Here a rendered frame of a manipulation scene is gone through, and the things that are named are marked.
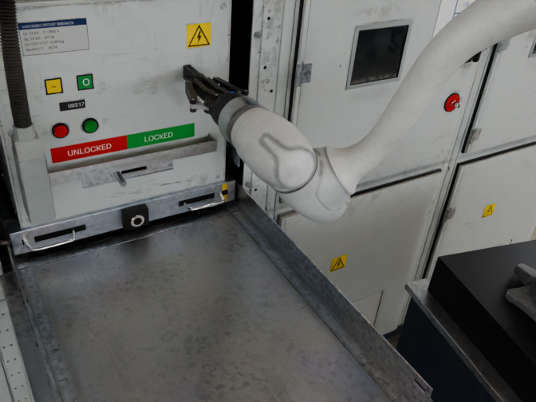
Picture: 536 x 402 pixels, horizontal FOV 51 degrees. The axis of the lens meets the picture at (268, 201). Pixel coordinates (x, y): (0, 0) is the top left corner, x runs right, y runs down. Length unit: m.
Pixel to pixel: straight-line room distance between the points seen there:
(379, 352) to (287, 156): 0.44
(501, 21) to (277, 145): 0.37
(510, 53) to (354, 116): 0.58
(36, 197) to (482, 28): 0.83
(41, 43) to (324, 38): 0.61
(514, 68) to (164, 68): 1.11
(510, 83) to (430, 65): 1.02
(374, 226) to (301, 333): 0.72
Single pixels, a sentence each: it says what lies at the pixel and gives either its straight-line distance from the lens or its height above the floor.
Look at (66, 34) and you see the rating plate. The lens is 1.15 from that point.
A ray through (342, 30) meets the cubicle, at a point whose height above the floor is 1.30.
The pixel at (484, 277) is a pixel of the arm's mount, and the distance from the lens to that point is 1.40.
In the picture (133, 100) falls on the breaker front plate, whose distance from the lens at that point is 1.23.
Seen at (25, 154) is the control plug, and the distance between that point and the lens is 1.11.
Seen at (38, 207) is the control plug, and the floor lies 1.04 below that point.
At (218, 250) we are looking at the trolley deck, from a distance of 1.33.
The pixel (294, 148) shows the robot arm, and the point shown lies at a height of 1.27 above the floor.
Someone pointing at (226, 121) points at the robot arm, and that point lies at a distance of 1.00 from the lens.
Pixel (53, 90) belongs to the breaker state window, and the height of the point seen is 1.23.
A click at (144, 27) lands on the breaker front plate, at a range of 1.19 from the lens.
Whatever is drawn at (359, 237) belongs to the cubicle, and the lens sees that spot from 1.78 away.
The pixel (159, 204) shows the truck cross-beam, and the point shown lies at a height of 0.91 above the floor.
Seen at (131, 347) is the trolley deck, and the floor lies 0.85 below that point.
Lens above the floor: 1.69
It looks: 34 degrees down
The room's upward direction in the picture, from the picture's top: 5 degrees clockwise
